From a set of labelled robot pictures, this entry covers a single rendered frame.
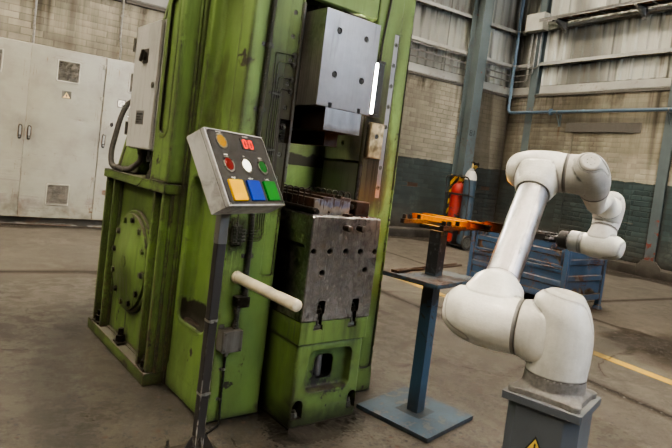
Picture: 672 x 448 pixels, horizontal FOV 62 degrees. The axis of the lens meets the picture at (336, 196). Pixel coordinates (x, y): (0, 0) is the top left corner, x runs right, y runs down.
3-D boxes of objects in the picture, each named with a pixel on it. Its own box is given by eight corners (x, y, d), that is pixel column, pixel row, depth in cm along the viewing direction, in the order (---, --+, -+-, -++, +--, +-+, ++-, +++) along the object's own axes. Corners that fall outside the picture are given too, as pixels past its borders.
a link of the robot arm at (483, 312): (510, 335, 142) (430, 314, 154) (515, 367, 153) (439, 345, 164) (574, 141, 185) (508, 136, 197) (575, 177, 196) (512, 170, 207)
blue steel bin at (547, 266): (602, 309, 576) (613, 240, 572) (560, 314, 527) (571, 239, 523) (505, 281, 671) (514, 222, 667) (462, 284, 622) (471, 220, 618)
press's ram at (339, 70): (383, 118, 253) (395, 30, 251) (316, 104, 229) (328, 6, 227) (327, 118, 285) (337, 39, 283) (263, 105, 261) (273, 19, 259)
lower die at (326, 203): (348, 215, 247) (351, 196, 246) (312, 213, 234) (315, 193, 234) (295, 203, 279) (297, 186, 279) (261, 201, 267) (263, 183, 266)
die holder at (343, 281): (369, 316, 253) (381, 219, 251) (301, 322, 230) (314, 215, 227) (299, 286, 297) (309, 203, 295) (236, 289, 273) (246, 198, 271)
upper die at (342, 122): (358, 135, 245) (361, 114, 244) (322, 129, 232) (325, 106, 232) (304, 133, 277) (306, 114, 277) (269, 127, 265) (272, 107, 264)
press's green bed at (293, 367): (355, 416, 256) (368, 316, 253) (287, 432, 233) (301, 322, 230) (288, 372, 299) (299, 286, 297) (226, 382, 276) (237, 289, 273)
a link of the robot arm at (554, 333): (583, 390, 136) (597, 302, 135) (508, 368, 146) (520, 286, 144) (592, 373, 150) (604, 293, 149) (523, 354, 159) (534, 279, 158)
